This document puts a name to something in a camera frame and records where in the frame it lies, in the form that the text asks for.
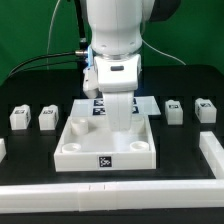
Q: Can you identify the white thin cable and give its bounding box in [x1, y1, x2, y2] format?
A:
[45, 0, 63, 71]

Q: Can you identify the black cable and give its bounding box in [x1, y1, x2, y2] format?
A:
[3, 50, 88, 84]

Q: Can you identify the black pole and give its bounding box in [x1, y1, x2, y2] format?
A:
[74, 0, 88, 49]

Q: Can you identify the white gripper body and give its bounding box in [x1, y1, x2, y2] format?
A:
[95, 54, 141, 131]

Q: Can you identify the white left fence piece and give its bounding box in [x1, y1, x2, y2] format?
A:
[0, 138, 6, 163]

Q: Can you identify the white right fence rail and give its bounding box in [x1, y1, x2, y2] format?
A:
[199, 131, 224, 180]

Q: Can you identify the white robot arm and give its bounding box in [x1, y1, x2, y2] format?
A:
[81, 0, 181, 131]

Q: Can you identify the white square table top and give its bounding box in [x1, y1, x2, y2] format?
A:
[54, 115, 156, 172]

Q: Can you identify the white front fence rail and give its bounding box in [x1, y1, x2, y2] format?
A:
[0, 179, 224, 214]

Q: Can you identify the white fence rail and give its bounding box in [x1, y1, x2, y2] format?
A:
[0, 179, 224, 214]
[199, 131, 224, 180]

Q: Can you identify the white marker sheet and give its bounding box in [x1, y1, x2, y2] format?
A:
[70, 96, 161, 117]

